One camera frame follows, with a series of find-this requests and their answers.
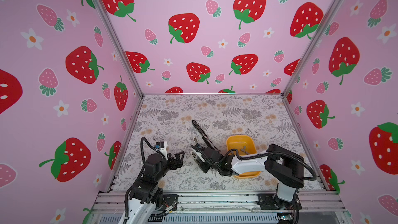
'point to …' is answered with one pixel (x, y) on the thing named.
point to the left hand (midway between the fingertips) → (178, 153)
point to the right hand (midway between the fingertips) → (196, 160)
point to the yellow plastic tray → (245, 145)
